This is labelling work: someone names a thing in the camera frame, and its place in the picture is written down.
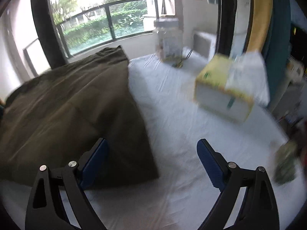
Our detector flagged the black window frame post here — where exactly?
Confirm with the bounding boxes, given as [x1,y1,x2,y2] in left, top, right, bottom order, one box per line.
[31,0,68,69]

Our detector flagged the olive green jacket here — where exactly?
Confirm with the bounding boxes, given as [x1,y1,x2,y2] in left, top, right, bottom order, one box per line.
[1,46,159,187]

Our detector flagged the keys on table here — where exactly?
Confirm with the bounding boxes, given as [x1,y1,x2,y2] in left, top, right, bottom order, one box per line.
[172,50,193,68]

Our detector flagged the balcony railing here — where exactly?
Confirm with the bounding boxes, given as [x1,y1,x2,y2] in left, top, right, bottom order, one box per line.
[55,0,173,60]

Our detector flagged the air conditioner outdoor unit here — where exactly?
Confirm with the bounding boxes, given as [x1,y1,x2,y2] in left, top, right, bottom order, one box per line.
[193,31,216,61]

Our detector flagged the yellow and teal right curtain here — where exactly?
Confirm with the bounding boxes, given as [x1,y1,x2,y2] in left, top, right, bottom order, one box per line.
[247,0,291,111]

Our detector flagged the clear plastic jar white lid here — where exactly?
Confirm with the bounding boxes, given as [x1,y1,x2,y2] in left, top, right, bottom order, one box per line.
[153,17,183,63]

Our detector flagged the yellow tissue box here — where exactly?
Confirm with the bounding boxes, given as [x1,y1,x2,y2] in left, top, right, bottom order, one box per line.
[194,51,270,122]

